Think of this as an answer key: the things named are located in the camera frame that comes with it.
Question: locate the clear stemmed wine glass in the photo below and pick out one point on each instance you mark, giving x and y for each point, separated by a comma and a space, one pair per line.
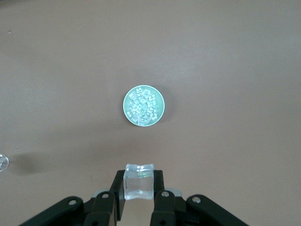
2, 162

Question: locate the pale green round bowl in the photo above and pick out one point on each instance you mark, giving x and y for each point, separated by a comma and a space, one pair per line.
161, 103

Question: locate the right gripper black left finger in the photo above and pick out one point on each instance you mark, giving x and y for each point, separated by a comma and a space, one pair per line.
117, 188

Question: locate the heap of clear ice cubes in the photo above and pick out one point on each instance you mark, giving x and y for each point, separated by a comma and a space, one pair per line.
142, 106

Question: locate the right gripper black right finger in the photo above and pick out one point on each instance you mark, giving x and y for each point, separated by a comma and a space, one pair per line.
158, 186

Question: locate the large clear ice cube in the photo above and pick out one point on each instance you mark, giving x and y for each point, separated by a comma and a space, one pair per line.
138, 183

